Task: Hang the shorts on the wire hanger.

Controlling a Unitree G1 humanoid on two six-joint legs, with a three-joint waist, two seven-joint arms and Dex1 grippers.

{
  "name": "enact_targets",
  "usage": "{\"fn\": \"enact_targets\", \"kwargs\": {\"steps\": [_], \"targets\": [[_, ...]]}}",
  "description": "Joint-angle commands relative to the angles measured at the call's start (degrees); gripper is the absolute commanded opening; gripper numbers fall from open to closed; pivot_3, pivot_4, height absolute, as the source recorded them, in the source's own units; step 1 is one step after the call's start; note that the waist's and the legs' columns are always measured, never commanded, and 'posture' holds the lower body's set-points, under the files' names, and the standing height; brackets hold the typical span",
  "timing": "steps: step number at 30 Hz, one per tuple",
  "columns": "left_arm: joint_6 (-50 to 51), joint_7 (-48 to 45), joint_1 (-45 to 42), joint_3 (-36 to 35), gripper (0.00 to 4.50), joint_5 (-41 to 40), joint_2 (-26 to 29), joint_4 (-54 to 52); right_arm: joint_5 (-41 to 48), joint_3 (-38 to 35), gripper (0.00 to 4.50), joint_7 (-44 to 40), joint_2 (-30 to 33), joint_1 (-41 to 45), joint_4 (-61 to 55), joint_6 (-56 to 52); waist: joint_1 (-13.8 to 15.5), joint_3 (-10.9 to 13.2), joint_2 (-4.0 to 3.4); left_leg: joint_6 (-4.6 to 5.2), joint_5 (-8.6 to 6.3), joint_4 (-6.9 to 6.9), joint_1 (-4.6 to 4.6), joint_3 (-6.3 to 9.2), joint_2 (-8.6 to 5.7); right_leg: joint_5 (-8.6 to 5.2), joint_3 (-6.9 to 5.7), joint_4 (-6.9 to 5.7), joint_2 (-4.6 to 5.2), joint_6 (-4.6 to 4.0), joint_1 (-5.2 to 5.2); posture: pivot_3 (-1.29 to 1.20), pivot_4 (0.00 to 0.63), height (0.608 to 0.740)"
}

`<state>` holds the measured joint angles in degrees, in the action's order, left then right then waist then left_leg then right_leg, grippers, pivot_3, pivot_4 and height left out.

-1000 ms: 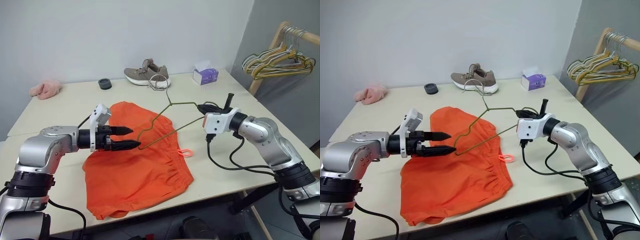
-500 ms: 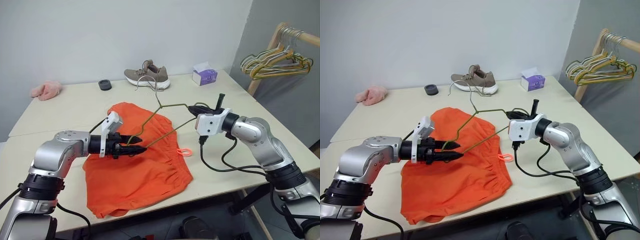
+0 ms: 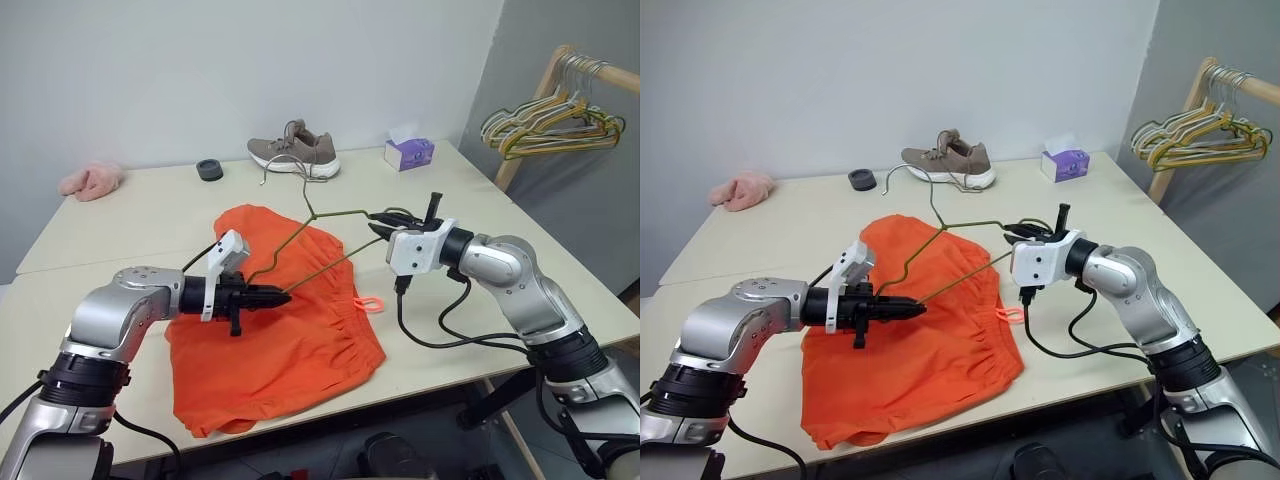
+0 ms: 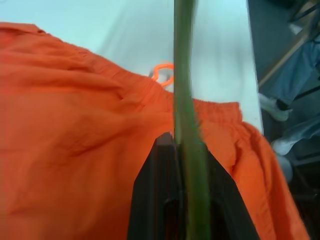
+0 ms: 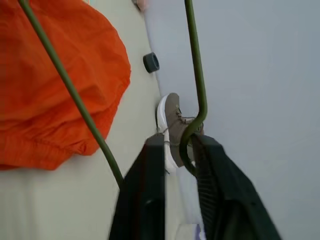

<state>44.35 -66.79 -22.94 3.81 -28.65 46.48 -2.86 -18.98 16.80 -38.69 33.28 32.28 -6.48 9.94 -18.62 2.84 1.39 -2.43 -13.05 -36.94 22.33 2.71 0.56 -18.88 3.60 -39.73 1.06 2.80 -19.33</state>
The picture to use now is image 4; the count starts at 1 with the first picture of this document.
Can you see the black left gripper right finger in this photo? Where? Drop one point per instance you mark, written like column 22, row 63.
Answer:
column 230, row 210

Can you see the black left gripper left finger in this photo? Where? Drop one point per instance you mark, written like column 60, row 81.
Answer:
column 155, row 190

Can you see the orange shorts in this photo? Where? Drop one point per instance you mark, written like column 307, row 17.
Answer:
column 75, row 140

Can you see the white sneaker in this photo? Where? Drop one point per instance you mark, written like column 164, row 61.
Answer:
column 273, row 107
column 283, row 155

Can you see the person in blue jeans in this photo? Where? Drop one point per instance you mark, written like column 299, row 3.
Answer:
column 297, row 75

